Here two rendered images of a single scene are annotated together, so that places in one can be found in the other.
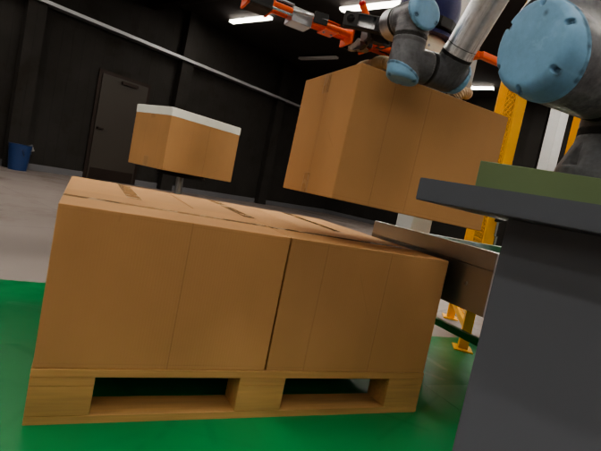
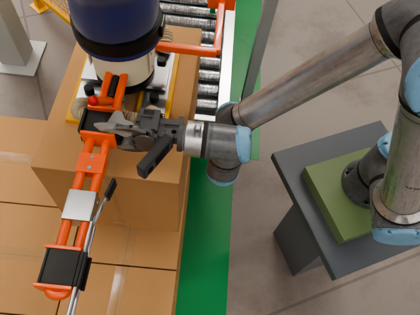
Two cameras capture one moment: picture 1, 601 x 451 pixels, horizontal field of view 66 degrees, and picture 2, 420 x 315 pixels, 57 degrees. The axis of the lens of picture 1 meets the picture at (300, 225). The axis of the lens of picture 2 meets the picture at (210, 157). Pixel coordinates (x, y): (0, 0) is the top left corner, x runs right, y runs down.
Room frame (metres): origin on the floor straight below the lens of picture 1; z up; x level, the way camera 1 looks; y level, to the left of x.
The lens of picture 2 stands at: (1.15, 0.29, 2.02)
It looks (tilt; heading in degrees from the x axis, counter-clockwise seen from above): 61 degrees down; 292
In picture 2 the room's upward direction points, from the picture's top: 9 degrees clockwise
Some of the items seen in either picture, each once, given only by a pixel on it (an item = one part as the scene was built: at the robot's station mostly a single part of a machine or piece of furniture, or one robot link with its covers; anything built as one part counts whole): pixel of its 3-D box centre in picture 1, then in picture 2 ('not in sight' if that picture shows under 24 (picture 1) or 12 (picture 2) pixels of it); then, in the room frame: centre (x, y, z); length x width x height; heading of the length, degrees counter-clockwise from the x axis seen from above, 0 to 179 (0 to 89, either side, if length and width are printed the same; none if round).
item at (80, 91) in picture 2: not in sight; (95, 74); (1.78, -0.25, 1.09); 0.34 x 0.10 x 0.05; 115
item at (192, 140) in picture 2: (395, 22); (192, 138); (1.38, -0.15, 1.20); 0.09 x 0.05 x 0.10; 115
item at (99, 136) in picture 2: (357, 39); (102, 126); (1.59, -0.06, 1.20); 0.10 x 0.08 x 0.06; 25
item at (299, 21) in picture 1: (299, 19); (81, 208); (1.50, 0.13, 1.20); 0.07 x 0.07 x 0.04; 25
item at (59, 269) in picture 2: (258, 2); (60, 269); (1.44, 0.26, 1.21); 0.08 x 0.07 x 0.05; 115
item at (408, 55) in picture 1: (409, 60); (224, 161); (1.30, -0.20, 1.09); 0.12 x 0.09 x 0.12; 111
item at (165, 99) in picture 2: not in sight; (158, 82); (1.61, -0.33, 1.09); 0.34 x 0.10 x 0.05; 115
